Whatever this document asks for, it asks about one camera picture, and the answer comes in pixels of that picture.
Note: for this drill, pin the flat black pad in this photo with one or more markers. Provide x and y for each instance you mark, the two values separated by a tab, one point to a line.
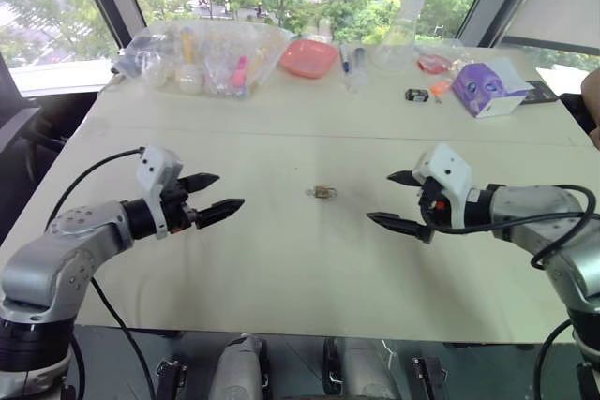
539	92

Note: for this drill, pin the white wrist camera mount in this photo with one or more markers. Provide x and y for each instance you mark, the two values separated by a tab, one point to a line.
447	170
157	167

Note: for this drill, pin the black chair back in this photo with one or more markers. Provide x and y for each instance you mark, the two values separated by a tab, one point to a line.
576	112

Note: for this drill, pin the pink plastic tray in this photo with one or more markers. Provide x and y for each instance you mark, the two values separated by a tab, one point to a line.
309	57

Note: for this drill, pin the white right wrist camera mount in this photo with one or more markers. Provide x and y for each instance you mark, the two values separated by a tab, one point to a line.
447	170

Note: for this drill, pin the red item in clear bag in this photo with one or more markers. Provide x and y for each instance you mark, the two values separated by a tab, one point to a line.
433	63

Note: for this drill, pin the large clear plastic bag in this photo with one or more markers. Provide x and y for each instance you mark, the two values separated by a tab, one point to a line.
220	44

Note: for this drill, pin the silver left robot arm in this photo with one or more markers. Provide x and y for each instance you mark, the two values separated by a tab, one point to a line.
44	264

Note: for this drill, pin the small orange tool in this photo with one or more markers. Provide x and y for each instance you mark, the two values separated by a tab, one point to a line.
440	89

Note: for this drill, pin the pink small bottle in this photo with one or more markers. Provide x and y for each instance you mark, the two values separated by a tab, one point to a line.
241	72

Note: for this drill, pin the black metal bracket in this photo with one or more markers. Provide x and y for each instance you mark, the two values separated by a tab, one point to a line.
169	379
429	379

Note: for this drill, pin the white narrow roller blind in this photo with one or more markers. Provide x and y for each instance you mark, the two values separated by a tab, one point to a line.
558	2

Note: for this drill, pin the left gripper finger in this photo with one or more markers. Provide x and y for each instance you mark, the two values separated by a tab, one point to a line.
200	182
220	211

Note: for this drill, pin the dark blue bagged item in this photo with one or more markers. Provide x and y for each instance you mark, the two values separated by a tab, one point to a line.
129	63

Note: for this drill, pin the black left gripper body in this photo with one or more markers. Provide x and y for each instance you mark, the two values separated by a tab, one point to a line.
177	213

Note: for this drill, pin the purple tissue box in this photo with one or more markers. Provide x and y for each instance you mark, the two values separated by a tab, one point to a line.
487	88

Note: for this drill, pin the grey rounded robot leg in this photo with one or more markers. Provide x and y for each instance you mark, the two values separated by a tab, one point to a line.
241	369
365	369

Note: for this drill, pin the black office chair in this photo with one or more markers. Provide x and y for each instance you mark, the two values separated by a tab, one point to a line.
21	137

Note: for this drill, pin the white round container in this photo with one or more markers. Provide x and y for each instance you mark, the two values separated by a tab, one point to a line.
189	79

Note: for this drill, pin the clear plastic syringe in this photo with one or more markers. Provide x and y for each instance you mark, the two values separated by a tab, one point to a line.
359	67

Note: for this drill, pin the small clear vial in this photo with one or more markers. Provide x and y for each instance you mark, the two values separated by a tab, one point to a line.
322	192

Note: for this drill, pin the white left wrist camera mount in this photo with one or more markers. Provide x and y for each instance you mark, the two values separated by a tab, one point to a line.
157	167

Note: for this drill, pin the clear conical flask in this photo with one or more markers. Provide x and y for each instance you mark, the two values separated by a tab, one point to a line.
398	46

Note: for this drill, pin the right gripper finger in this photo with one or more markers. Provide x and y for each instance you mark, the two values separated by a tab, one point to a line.
403	225
407	178

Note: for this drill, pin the yellow tube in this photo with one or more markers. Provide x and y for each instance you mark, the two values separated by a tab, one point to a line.
188	44

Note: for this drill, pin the small black box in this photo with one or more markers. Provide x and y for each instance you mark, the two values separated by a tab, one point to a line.
417	94

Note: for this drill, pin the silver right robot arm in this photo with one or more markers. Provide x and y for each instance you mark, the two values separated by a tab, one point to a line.
539	212

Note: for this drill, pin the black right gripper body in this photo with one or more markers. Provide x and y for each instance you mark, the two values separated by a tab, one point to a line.
433	210

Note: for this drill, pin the blue marker pen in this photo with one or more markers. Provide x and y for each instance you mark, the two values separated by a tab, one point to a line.
345	59

